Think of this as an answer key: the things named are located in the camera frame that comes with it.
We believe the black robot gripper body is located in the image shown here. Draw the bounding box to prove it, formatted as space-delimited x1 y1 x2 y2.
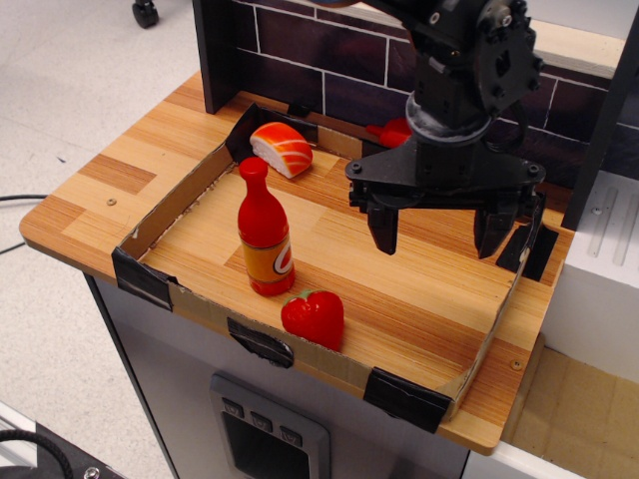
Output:
345 93 545 213

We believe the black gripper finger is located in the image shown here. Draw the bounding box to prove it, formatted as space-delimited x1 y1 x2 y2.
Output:
473 210 518 258
367 206 398 254

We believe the red hot sauce bottle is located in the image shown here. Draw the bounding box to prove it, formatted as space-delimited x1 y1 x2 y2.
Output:
238 157 295 296

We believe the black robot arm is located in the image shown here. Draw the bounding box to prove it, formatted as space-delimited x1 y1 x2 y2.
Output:
345 1 545 258

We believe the red ketchup bottle toy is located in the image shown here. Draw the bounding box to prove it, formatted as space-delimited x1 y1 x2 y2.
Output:
365 118 412 148

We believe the cardboard fence with black tape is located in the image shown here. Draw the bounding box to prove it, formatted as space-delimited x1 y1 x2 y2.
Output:
112 105 573 449

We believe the red toy strawberry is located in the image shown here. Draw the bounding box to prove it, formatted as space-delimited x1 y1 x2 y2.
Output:
281 289 344 351

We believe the salmon nigiri sushi toy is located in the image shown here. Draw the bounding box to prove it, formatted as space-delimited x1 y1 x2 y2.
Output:
250 122 314 179

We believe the white toy sink unit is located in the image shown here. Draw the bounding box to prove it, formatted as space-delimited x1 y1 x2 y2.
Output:
542 172 638 382

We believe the dark brick backsplash panel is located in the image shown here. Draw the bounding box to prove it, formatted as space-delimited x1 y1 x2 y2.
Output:
192 0 639 231

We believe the grey oven control panel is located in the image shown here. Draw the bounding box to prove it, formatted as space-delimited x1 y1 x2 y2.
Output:
209 373 331 479

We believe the black caster wheel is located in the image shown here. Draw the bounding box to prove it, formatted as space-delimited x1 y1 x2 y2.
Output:
132 0 159 29

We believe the black cable on floor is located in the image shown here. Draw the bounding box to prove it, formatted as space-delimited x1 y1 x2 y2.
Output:
0 194 49 255

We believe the black braided cable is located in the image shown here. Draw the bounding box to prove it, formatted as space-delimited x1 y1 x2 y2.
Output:
0 428 75 479

